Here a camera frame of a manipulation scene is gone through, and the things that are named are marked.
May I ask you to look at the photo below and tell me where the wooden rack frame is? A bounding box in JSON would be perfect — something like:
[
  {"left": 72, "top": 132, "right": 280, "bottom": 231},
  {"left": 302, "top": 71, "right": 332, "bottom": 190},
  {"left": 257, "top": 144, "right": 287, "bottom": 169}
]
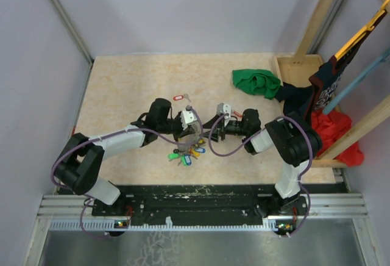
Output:
[{"left": 273, "top": 0, "right": 389, "bottom": 168}]

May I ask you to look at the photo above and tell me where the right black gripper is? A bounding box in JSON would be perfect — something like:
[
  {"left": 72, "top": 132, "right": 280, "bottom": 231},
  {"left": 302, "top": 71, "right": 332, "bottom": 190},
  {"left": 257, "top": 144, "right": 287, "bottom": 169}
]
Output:
[{"left": 200, "top": 114, "right": 249, "bottom": 142}]

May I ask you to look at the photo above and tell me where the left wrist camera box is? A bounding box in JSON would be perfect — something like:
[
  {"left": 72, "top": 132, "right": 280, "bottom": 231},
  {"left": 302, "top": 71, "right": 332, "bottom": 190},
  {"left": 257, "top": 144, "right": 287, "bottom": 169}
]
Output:
[{"left": 179, "top": 106, "right": 197, "bottom": 130}]

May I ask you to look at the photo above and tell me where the grey corner wall post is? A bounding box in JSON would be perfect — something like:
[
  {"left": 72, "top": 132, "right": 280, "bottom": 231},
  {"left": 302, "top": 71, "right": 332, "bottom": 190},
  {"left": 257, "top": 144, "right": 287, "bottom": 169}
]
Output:
[{"left": 49, "top": 0, "right": 94, "bottom": 65}]

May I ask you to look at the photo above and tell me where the aluminium rail frame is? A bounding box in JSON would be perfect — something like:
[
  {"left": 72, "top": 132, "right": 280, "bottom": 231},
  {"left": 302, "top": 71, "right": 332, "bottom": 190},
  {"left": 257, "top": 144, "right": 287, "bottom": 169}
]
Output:
[{"left": 23, "top": 159, "right": 378, "bottom": 266}]

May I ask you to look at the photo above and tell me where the light blue hanger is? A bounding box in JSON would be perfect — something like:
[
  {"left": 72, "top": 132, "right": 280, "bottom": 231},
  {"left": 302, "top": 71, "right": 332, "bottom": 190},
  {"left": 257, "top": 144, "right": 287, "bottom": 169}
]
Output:
[{"left": 322, "top": 48, "right": 389, "bottom": 115}]

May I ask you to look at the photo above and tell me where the red cloth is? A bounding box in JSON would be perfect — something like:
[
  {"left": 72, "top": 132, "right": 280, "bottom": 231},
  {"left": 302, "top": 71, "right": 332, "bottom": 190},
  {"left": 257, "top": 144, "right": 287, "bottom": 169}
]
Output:
[{"left": 311, "top": 110, "right": 364, "bottom": 167}]

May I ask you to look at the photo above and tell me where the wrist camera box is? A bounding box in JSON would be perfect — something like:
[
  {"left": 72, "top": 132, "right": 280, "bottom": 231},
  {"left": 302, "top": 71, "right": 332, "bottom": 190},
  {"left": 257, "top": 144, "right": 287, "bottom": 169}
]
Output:
[
  {"left": 216, "top": 102, "right": 232, "bottom": 127},
  {"left": 179, "top": 106, "right": 197, "bottom": 130}
]

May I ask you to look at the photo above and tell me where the dark navy shirt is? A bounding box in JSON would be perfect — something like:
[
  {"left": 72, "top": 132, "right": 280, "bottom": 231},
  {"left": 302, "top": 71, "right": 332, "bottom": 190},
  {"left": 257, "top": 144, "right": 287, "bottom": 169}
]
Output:
[{"left": 275, "top": 35, "right": 367, "bottom": 127}]

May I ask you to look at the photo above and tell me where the large keyring with tagged keys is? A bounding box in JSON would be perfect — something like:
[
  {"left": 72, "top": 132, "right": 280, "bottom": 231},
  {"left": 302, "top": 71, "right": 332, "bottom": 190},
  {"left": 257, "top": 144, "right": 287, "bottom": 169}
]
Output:
[{"left": 167, "top": 124, "right": 206, "bottom": 167}]

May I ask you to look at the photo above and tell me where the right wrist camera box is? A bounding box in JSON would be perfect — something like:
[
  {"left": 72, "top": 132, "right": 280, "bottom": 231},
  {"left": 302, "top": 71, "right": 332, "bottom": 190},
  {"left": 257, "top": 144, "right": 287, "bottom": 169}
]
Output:
[{"left": 216, "top": 102, "right": 232, "bottom": 127}]

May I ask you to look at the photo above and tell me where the key with red fob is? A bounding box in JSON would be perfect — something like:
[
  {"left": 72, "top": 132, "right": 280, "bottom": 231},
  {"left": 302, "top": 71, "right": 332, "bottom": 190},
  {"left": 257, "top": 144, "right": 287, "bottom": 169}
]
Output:
[{"left": 232, "top": 110, "right": 243, "bottom": 118}]

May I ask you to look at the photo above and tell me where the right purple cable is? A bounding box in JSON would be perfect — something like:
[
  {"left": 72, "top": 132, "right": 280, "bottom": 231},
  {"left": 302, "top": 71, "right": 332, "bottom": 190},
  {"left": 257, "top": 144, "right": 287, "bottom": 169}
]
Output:
[{"left": 208, "top": 113, "right": 314, "bottom": 238}]

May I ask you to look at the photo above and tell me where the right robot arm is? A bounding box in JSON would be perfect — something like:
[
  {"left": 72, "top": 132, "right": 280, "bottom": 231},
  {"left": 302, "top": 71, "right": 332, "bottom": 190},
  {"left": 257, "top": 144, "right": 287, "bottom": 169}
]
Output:
[{"left": 202, "top": 109, "right": 322, "bottom": 217}]

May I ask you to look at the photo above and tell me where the purple cable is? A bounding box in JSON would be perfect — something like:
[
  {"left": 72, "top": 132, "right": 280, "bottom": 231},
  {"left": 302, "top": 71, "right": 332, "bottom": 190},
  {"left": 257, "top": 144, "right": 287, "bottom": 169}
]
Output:
[
  {"left": 50, "top": 107, "right": 204, "bottom": 241},
  {"left": 208, "top": 113, "right": 314, "bottom": 238}
]

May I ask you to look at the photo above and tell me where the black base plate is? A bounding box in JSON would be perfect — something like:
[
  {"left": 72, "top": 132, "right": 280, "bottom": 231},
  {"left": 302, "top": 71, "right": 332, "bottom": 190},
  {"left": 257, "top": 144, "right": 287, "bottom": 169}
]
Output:
[{"left": 57, "top": 183, "right": 348, "bottom": 226}]

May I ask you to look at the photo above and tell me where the yellow hanger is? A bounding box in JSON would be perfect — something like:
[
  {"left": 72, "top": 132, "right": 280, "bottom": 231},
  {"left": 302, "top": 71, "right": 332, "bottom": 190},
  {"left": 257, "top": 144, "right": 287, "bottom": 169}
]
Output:
[{"left": 335, "top": 0, "right": 389, "bottom": 60}]

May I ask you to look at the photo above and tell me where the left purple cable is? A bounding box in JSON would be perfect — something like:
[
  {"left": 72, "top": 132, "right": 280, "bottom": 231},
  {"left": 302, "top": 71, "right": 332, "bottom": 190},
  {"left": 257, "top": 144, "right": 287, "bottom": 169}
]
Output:
[{"left": 50, "top": 107, "right": 204, "bottom": 241}]

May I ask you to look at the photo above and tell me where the green cloth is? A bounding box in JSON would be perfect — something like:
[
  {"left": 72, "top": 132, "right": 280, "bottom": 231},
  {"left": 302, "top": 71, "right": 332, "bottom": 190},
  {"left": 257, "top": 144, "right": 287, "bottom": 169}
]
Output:
[{"left": 232, "top": 69, "right": 281, "bottom": 99}]

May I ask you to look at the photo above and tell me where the key with red tag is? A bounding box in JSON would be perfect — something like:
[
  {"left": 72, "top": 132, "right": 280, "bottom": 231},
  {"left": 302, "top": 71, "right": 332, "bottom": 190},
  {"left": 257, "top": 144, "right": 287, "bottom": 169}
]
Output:
[{"left": 172, "top": 93, "right": 191, "bottom": 102}]

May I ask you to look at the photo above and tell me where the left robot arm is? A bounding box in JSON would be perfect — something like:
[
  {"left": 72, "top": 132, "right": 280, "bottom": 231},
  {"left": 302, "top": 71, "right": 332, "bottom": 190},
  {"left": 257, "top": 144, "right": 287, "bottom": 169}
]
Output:
[{"left": 51, "top": 98, "right": 200, "bottom": 215}]

